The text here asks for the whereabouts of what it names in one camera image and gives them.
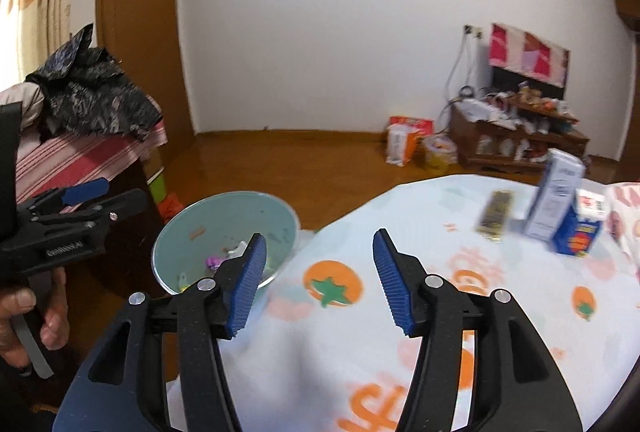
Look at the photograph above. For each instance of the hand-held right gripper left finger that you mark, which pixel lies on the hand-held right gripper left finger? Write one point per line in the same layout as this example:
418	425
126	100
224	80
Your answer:
247	287

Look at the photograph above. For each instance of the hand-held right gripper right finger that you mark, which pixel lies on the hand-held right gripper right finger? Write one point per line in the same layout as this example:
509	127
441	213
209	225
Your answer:
392	287

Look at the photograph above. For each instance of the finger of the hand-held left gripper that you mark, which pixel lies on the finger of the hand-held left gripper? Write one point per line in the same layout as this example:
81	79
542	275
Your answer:
85	192
125	204

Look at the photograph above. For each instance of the light blue trash bin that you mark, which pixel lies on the light blue trash bin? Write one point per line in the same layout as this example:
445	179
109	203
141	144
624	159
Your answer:
225	217

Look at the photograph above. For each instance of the person's left hand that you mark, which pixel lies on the person's left hand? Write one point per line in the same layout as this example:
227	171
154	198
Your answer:
15	332

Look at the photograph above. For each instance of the red striped blanket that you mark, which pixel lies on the red striped blanket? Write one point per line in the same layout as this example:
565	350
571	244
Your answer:
75	162

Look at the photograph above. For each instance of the green plastic container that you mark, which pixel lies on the green plastic container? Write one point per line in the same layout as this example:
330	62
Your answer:
159	187

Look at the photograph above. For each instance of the purple plastic wrapper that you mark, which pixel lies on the purple plastic wrapper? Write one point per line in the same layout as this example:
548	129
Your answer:
215	260

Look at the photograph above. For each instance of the orange cloth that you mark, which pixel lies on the orange cloth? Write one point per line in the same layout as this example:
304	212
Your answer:
171	209

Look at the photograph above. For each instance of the black patterned cloth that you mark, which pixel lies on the black patterned cloth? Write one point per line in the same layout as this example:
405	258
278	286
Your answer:
95	97

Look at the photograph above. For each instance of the pale pink quilt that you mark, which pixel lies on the pale pink quilt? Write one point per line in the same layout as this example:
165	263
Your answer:
20	105

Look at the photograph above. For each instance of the dark gold snack packet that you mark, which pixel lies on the dark gold snack packet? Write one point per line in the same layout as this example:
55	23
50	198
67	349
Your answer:
495	214

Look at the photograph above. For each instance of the white orange paper bag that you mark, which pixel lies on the white orange paper bag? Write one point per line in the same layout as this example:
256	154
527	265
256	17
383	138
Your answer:
400	145

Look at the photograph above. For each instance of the brown wooden television stand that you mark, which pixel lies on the brown wooden television stand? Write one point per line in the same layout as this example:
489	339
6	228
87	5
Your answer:
470	147

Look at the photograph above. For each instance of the orange cardboard box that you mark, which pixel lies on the orange cardboard box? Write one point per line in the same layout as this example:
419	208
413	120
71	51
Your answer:
422	125

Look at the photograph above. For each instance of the brown door below window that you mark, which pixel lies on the brown door below window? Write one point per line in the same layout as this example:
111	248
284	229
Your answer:
145	37

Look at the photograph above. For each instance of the tall white blue carton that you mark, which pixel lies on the tall white blue carton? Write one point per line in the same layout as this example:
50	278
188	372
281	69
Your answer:
552	197

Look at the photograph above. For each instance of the small blue carton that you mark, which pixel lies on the small blue carton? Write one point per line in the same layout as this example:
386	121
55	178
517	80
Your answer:
580	234

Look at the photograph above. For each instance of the black television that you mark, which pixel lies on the black television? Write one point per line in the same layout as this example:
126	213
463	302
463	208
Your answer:
525	82

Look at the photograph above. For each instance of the white blanket with pink hearts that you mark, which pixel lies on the white blanket with pink hearts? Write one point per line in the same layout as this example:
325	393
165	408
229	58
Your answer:
627	212

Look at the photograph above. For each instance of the pink white television cover cloth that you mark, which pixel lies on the pink white television cover cloth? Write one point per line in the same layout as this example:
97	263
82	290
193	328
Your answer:
525	52

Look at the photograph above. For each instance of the brown wooden wardrobe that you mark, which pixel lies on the brown wooden wardrobe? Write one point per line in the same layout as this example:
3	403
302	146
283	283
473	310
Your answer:
629	62

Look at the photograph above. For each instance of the wall socket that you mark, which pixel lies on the wall socket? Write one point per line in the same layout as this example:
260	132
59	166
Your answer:
473	31

